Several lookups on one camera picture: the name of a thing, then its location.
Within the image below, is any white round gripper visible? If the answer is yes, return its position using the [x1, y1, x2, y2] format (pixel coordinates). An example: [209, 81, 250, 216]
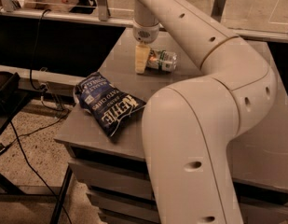
[132, 19, 159, 74]

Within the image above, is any silver green 7up can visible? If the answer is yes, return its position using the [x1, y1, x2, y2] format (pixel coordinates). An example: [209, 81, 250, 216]
[146, 49, 177, 72]

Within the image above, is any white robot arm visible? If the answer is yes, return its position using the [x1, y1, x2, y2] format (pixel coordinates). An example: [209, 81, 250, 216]
[137, 0, 277, 224]

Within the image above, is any blue Kettle chips bag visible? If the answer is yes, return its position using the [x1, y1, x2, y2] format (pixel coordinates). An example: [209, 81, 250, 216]
[73, 71, 147, 138]

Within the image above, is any grey drawer cabinet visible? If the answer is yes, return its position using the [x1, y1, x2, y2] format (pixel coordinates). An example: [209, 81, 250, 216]
[57, 30, 288, 224]

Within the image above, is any black side table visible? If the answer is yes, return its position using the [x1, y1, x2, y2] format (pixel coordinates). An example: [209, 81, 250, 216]
[0, 72, 72, 224]

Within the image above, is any black hanging cable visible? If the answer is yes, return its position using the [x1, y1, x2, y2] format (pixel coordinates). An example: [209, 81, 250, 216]
[29, 8, 52, 91]

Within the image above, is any black floor cable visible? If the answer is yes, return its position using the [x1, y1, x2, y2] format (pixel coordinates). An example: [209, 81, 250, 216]
[7, 109, 73, 224]

